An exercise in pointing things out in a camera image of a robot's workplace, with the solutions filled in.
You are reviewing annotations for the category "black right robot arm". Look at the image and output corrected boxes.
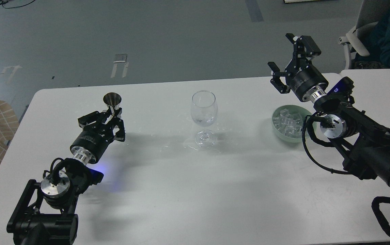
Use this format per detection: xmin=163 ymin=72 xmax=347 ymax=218
xmin=268 ymin=33 xmax=390 ymax=237

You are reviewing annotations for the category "white office chair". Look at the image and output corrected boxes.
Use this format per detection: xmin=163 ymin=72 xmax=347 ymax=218
xmin=338 ymin=0 xmax=390 ymax=69

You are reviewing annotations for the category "pile of clear ice cubes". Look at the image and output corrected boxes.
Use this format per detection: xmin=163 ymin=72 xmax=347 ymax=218
xmin=272 ymin=107 xmax=306 ymax=138

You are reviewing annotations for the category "steel double jigger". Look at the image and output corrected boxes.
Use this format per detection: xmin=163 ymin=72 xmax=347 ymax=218
xmin=103 ymin=93 xmax=122 ymax=118

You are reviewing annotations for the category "green bowl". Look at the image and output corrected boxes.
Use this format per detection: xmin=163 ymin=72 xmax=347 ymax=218
xmin=271 ymin=104 xmax=312 ymax=143

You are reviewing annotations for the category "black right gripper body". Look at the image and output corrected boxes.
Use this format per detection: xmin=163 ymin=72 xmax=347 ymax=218
xmin=286 ymin=63 xmax=328 ymax=102

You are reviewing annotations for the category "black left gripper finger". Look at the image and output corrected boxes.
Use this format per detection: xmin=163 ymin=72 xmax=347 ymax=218
xmin=110 ymin=108 xmax=125 ymax=142
xmin=78 ymin=111 xmax=110 ymax=129

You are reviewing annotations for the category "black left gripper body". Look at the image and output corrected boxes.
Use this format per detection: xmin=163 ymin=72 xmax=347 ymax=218
xmin=70 ymin=126 xmax=114 ymax=165

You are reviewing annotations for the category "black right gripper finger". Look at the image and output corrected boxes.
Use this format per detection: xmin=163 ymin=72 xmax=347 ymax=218
xmin=285 ymin=33 xmax=322 ymax=70
xmin=268 ymin=61 xmax=292 ymax=94

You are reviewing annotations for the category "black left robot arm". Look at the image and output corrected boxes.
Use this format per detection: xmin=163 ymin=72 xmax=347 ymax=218
xmin=6 ymin=105 xmax=125 ymax=245

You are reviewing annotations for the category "clear wine glass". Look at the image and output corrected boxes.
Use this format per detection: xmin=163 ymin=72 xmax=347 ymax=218
xmin=190 ymin=90 xmax=218 ymax=147

